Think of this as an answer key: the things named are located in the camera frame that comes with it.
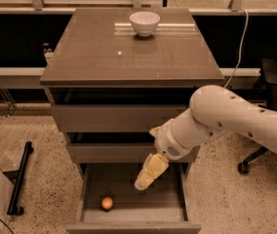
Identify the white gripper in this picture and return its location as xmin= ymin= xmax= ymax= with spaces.
xmin=135 ymin=119 xmax=190 ymax=191

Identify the orange fruit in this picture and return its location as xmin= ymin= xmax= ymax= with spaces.
xmin=101 ymin=197 xmax=113 ymax=211

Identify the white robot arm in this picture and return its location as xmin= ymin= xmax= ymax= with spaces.
xmin=135 ymin=85 xmax=277 ymax=190

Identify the grey bottom drawer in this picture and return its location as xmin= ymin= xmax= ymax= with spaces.
xmin=66 ymin=163 xmax=201 ymax=234

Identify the grey drawer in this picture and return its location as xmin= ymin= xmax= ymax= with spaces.
xmin=49 ymin=88 xmax=218 ymax=134
xmin=65 ymin=132 xmax=201 ymax=164
xmin=66 ymin=163 xmax=201 ymax=234

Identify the grey middle drawer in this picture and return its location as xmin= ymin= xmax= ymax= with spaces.
xmin=65 ymin=132 xmax=201 ymax=164

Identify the grey top drawer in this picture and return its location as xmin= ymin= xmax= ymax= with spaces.
xmin=49 ymin=88 xmax=218 ymax=134

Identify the grey drawer cabinet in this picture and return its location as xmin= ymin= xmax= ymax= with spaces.
xmin=39 ymin=7 xmax=225 ymax=234

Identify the black metal bar stand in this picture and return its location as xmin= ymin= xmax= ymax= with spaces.
xmin=4 ymin=141 xmax=33 ymax=215

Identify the white ceramic bowl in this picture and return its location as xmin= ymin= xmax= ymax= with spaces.
xmin=130 ymin=12 xmax=160 ymax=36

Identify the white cable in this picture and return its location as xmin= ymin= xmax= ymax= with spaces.
xmin=223 ymin=7 xmax=250 ymax=90

